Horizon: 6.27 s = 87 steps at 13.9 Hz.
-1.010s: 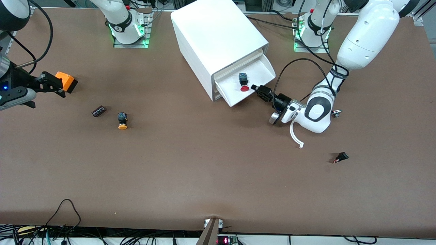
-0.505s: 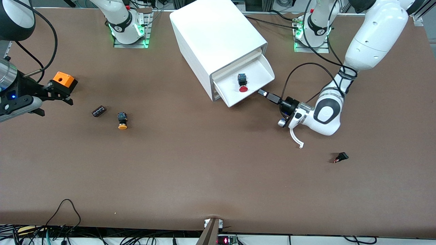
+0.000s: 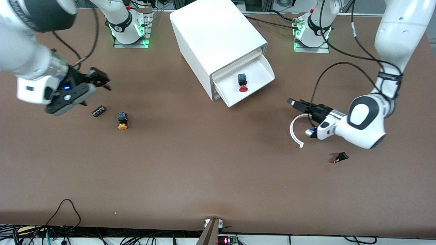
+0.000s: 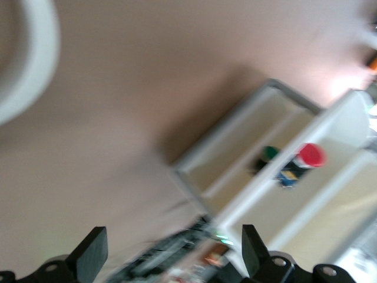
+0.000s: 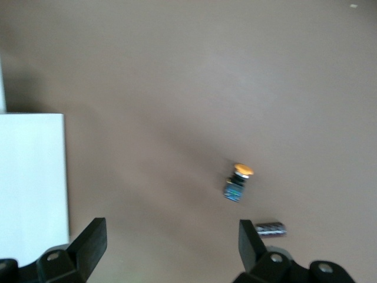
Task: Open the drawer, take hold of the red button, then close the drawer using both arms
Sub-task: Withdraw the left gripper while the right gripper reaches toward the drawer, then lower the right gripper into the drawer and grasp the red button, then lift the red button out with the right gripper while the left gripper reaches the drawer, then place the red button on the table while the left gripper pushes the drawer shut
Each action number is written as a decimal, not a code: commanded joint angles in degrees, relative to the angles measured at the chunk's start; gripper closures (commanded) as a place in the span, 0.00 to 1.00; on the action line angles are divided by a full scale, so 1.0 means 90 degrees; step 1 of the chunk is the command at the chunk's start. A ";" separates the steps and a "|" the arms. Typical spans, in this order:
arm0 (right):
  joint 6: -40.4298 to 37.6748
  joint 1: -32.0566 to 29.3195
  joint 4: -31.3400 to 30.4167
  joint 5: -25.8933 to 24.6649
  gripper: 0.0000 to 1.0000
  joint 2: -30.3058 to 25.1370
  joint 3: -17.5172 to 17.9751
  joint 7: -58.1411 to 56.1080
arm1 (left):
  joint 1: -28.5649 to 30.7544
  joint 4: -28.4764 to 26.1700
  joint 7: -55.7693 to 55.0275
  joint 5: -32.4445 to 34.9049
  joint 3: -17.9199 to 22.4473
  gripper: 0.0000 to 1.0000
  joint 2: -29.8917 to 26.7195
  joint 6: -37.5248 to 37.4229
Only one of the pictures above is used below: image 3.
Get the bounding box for white grey tray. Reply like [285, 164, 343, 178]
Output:
[213, 51, 275, 108]

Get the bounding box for red mushroom push button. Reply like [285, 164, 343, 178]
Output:
[237, 73, 249, 93]

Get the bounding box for white drawer cabinet housing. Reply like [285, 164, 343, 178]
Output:
[169, 0, 268, 102]

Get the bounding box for small red display device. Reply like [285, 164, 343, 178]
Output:
[217, 235, 239, 245]

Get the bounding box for white semicircular plastic bracket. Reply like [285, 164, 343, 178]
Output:
[290, 114, 312, 149]

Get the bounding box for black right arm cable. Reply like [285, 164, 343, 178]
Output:
[51, 9, 100, 68]

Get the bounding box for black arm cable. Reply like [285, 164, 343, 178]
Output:
[308, 0, 404, 128]
[51, 9, 100, 68]

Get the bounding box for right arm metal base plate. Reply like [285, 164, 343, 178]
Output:
[113, 12, 154, 49]

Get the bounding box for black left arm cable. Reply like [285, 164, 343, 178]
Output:
[308, 0, 404, 128]

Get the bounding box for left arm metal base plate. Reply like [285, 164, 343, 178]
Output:
[294, 17, 330, 54]

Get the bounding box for black base power cable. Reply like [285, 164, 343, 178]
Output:
[271, 10, 302, 21]
[244, 15, 302, 31]

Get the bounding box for silver table edge rail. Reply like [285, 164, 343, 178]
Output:
[75, 6, 385, 17]

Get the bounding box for thin black looped cable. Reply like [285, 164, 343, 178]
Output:
[44, 199, 82, 235]

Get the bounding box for white cable duct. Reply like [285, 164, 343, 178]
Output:
[0, 235, 436, 245]

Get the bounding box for tangled black floor cables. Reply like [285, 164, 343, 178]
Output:
[0, 224, 205, 245]

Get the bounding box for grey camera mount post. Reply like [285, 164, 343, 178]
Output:
[196, 218, 223, 245]

